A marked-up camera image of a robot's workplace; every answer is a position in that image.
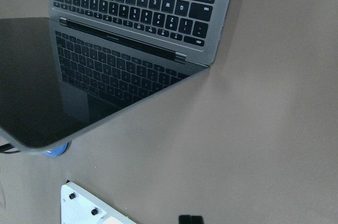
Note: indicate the grey laptop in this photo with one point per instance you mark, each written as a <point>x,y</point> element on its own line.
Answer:
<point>67,73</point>

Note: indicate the blue desk lamp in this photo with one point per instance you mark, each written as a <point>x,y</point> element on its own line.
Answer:
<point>55,152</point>

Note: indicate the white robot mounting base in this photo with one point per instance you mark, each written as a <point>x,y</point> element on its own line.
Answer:
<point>80,206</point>

